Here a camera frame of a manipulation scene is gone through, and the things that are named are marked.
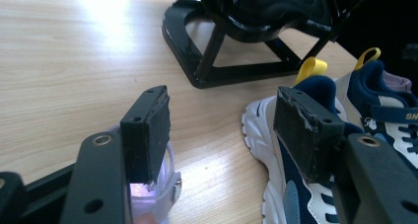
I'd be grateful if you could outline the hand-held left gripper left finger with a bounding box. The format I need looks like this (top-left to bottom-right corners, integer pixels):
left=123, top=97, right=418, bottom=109
left=60, top=85, right=172, bottom=224

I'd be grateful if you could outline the navy and white sneaker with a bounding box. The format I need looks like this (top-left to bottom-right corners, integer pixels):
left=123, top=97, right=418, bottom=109
left=241, top=56, right=363, bottom=224
left=333, top=46, right=418, bottom=171

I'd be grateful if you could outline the two-tier plastic shoe rack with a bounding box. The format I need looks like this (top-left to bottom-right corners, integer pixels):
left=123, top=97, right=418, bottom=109
left=161, top=0, right=376, bottom=90

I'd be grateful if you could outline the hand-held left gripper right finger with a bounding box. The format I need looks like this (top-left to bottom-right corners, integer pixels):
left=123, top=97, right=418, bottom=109
left=273, top=86, right=418, bottom=224

